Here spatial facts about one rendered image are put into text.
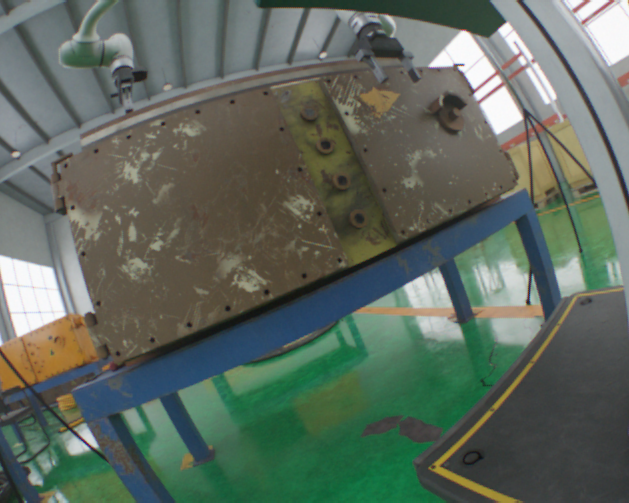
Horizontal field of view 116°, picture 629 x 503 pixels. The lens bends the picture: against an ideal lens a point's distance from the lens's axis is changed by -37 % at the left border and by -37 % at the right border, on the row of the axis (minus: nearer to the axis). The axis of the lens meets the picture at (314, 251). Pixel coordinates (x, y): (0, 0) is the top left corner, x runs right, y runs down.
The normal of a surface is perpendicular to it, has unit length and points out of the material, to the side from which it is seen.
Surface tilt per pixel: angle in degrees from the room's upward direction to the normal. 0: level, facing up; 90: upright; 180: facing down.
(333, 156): 90
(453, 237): 90
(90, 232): 90
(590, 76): 90
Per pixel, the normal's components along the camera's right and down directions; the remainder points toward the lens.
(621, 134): -0.85, 0.35
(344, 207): 0.26, -0.15
